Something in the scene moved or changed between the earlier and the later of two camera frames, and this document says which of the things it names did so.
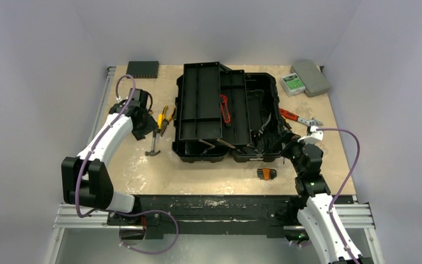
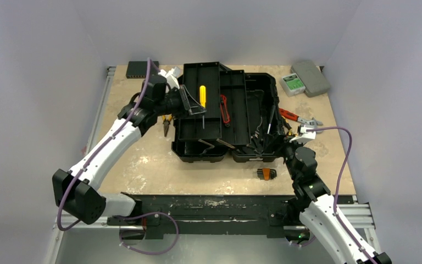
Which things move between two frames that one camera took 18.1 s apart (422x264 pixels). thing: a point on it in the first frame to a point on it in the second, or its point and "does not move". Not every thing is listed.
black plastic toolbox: [222, 114] does not move
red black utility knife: [225, 110] does not move
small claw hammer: [153, 152] to [273, 108]
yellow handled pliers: [165, 122] does not move
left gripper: [150, 126] to [187, 102]
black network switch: [143, 69] does not move
